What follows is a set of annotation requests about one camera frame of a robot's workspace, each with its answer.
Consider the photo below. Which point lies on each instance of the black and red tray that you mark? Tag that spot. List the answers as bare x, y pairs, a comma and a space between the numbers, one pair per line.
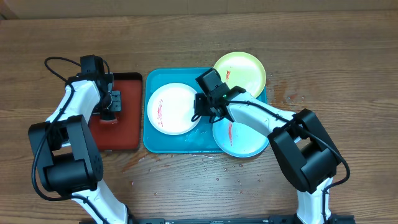
123, 133

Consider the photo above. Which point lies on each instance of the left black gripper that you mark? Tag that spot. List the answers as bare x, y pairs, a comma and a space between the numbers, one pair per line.
117, 102

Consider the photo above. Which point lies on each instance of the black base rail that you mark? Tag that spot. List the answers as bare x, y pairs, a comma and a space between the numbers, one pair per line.
214, 221

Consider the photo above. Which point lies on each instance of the green and pink sponge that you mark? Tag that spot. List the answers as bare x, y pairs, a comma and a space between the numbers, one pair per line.
108, 118

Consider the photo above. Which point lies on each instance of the white plate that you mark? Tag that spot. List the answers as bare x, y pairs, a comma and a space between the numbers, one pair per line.
170, 109

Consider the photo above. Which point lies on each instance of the teal plastic tray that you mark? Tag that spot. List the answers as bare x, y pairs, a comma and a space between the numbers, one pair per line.
198, 140

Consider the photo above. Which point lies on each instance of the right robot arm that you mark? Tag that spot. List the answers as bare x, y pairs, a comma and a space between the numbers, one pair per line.
306, 155

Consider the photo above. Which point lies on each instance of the green plate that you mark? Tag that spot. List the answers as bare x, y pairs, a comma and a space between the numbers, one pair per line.
242, 69

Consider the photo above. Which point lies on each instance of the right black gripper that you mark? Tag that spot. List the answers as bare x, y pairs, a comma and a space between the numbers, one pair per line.
203, 111

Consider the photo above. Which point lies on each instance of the light blue plate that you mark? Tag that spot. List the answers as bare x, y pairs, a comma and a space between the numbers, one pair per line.
238, 140

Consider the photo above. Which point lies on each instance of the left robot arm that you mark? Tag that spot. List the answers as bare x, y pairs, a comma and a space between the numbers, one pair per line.
67, 164

